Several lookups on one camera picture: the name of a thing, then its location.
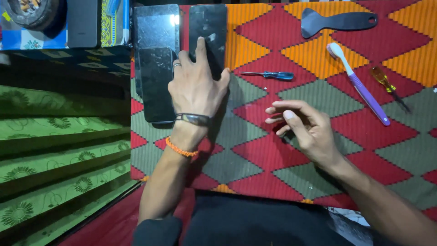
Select person's left hand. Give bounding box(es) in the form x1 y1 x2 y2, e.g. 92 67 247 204
167 36 231 119

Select person's right hand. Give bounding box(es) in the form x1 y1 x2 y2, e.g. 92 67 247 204
264 100 343 167

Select black smartphone with smudged screen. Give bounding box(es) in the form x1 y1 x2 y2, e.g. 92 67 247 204
188 4 228 81

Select black wrist band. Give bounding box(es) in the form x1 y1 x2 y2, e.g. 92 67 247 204
175 113 213 128

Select small black scratched smartphone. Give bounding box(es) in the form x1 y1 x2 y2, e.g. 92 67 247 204
138 47 177 124

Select white and purple toothbrush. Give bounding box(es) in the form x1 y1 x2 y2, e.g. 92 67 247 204
326 42 391 126

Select red orange green woven mat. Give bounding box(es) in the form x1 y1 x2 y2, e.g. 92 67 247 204
130 0 437 221

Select large black cracked smartphone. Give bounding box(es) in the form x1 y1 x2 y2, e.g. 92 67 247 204
133 4 181 97

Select person's black trousers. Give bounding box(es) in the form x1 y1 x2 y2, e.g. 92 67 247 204
181 191 357 246

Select black plastic scraper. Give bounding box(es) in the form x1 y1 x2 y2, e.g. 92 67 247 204
301 8 379 39

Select dark green patterned cloth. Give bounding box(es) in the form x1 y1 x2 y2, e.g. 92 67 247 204
0 46 133 91

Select black rectangular power bank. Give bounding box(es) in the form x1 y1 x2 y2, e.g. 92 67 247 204
67 0 102 49

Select person's black sleeve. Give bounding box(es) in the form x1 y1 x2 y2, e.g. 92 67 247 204
132 216 183 246

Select red cloth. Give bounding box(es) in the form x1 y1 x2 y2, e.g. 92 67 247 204
56 183 196 246

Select green floral fabric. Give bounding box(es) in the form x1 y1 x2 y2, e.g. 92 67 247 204
0 85 139 246

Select blue patterned cloth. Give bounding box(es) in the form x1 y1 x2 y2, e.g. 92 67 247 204
0 0 131 51

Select dark round ashtray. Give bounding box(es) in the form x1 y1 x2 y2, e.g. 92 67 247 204
1 0 61 32

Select pile of cigarette butts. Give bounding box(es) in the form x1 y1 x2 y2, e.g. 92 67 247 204
19 0 42 13

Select orange bead bracelet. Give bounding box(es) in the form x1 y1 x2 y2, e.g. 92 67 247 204
165 136 199 158

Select blue handled screwdriver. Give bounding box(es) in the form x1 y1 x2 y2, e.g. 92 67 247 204
240 71 294 81

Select yellow handled screwdriver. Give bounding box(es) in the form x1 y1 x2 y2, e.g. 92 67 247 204
371 65 412 113

